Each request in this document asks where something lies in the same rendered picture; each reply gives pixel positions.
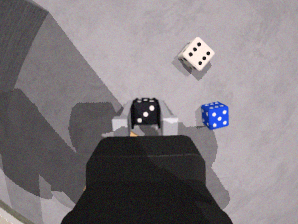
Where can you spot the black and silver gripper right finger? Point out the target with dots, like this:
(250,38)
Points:
(169,122)

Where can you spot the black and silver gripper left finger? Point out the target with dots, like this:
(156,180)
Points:
(123,124)

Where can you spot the blue die with white pips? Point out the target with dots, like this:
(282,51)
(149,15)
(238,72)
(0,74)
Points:
(215,115)

